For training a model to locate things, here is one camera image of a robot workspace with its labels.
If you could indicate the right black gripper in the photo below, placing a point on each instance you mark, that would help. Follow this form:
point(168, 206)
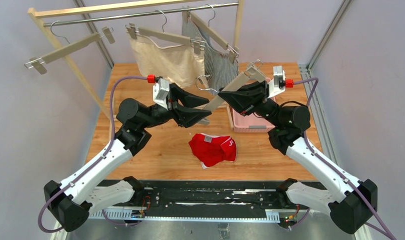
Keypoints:
point(262, 96)

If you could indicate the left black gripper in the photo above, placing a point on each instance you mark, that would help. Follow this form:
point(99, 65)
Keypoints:
point(173, 108)

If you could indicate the cream underwear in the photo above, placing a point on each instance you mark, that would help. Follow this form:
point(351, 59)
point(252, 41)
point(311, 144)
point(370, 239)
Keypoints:
point(178, 64)

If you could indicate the red underwear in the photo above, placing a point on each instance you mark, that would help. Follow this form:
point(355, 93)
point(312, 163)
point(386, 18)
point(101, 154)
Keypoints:
point(213, 149)

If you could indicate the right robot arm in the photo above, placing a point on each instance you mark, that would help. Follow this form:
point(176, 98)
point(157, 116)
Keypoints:
point(348, 201)

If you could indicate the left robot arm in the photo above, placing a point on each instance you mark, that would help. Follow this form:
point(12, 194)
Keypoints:
point(72, 200)

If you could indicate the striped grey underwear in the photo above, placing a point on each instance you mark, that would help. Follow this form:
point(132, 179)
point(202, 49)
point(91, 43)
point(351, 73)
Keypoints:
point(217, 66)

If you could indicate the empty beige clip hanger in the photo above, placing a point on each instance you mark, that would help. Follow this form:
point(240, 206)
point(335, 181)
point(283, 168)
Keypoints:
point(38, 63)

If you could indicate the pink plastic basket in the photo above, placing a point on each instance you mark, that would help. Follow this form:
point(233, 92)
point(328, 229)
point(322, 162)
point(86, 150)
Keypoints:
point(247, 124)

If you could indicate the wooden clothes rack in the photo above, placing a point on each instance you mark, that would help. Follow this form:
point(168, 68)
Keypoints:
point(37, 17)

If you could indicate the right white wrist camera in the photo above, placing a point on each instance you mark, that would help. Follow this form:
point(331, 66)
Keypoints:
point(278, 81)

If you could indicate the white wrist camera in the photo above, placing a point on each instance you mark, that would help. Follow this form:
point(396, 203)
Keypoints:
point(278, 81)
point(160, 92)

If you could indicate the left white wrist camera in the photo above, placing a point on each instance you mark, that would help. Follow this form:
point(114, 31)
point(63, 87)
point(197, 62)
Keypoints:
point(160, 92)

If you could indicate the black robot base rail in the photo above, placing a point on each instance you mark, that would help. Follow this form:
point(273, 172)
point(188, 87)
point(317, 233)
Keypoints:
point(208, 201)

